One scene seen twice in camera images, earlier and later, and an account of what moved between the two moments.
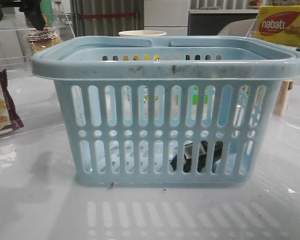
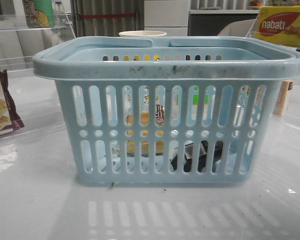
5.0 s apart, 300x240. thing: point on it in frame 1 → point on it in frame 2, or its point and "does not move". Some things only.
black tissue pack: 202,157 does not move
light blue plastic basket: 177,110 does not move
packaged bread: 43,39 → 144,120
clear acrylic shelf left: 13,42 does not move
